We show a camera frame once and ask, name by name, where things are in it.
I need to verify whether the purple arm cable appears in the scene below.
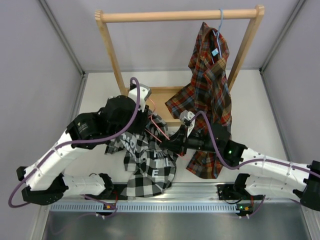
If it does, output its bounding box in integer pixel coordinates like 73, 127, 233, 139
192, 111, 320, 178
8, 77, 141, 208

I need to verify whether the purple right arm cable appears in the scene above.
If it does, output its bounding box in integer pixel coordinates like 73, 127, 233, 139
192, 111, 320, 178

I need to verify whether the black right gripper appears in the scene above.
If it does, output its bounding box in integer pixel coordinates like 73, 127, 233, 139
160, 125, 220, 158

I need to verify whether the blue wire hanger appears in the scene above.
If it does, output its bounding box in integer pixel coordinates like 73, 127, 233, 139
211, 8, 224, 64

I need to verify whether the aluminium mounting rail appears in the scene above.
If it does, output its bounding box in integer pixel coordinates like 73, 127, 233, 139
49, 181, 297, 213

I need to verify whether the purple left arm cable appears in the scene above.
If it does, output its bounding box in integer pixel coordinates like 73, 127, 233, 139
8, 77, 141, 208

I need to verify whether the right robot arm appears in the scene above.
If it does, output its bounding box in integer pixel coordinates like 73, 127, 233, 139
160, 124, 320, 211

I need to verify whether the red brown plaid shirt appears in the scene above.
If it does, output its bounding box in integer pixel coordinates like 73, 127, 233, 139
164, 21, 233, 180

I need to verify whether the wooden clothes rack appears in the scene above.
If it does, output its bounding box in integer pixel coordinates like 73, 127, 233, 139
94, 4, 265, 128

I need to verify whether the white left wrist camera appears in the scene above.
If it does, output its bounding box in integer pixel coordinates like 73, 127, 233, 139
127, 83, 152, 112

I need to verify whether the pink wire hanger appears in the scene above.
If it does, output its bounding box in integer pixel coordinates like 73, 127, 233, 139
146, 97, 191, 161

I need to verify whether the black white checkered shirt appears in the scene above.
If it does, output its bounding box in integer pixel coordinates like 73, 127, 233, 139
105, 113, 178, 198

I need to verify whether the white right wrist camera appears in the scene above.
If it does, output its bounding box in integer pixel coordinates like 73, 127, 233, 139
179, 110, 195, 137

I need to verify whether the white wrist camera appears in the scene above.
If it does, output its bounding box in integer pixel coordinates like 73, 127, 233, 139
179, 110, 195, 137
127, 83, 152, 112

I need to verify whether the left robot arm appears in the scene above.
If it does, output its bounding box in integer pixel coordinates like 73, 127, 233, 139
16, 93, 149, 206

